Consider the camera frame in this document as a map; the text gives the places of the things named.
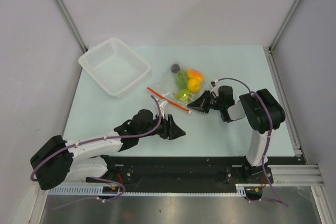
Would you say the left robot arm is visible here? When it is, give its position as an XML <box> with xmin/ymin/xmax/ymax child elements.
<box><xmin>30</xmin><ymin>109</ymin><xmax>186</xmax><ymax>190</ymax></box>

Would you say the white slotted cable duct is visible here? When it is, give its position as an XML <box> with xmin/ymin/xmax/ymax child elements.
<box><xmin>48</xmin><ymin>185</ymin><xmax>246</xmax><ymax>197</ymax></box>

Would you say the yellow fake lemon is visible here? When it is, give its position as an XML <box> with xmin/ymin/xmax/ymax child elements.
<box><xmin>187</xmin><ymin>78</ymin><xmax>202</xmax><ymax>93</ymax></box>

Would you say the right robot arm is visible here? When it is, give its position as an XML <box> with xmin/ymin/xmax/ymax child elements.
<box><xmin>187</xmin><ymin>86</ymin><xmax>286</xmax><ymax>184</ymax></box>

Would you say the aluminium corner post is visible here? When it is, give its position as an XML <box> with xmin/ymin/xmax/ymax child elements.
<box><xmin>269</xmin><ymin>0</ymin><xmax>319</xmax><ymax>51</ymax></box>
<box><xmin>53</xmin><ymin>0</ymin><xmax>88</xmax><ymax>53</ymax></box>

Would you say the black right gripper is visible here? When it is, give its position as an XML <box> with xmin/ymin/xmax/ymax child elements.
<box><xmin>188</xmin><ymin>90</ymin><xmax>224</xmax><ymax>113</ymax></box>

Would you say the left aluminium corner post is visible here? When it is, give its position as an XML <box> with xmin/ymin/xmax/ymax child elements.
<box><xmin>53</xmin><ymin>0</ymin><xmax>88</xmax><ymax>53</ymax></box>

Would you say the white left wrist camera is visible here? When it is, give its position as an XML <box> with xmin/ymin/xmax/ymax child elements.
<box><xmin>158</xmin><ymin>100</ymin><xmax>168</xmax><ymax>119</ymax></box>

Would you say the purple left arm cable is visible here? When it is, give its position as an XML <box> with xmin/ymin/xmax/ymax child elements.
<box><xmin>30</xmin><ymin>94</ymin><xmax>162</xmax><ymax>183</ymax></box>

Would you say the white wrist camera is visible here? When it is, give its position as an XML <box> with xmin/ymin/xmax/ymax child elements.
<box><xmin>158</xmin><ymin>100</ymin><xmax>168</xmax><ymax>119</ymax></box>
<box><xmin>209</xmin><ymin>79</ymin><xmax>218</xmax><ymax>90</ymax></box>

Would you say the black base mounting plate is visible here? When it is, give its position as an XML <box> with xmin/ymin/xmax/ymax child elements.
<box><xmin>86</xmin><ymin>155</ymin><xmax>274</xmax><ymax>193</ymax></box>

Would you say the right aluminium corner post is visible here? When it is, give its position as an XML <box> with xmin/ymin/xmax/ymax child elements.
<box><xmin>269</xmin><ymin>0</ymin><xmax>319</xmax><ymax>51</ymax></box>

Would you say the clear zip top bag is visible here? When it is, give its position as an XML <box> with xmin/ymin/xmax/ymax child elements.
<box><xmin>146</xmin><ymin>62</ymin><xmax>206</xmax><ymax>114</ymax></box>

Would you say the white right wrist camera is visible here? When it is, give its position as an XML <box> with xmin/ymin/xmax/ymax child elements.
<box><xmin>209</xmin><ymin>79</ymin><xmax>218</xmax><ymax>90</ymax></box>

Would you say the dark purple fake fruit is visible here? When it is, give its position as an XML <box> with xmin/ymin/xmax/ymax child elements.
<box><xmin>171</xmin><ymin>63</ymin><xmax>181</xmax><ymax>73</ymax></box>

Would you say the light green fake pear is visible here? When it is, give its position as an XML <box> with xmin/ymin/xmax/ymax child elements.
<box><xmin>174</xmin><ymin>89</ymin><xmax>193</xmax><ymax>104</ymax></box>

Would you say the aluminium frame rail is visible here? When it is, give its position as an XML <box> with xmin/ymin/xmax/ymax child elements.
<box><xmin>270</xmin><ymin>165</ymin><xmax>324</xmax><ymax>187</ymax></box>

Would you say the orange fake peach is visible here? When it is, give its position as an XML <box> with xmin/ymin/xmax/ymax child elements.
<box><xmin>186</xmin><ymin>68</ymin><xmax>204</xmax><ymax>82</ymax></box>

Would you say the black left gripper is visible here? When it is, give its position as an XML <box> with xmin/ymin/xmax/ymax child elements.
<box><xmin>137</xmin><ymin>112</ymin><xmax>185</xmax><ymax>140</ymax></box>

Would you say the white plastic basket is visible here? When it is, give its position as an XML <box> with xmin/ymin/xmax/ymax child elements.
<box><xmin>78</xmin><ymin>37</ymin><xmax>151</xmax><ymax>98</ymax></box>

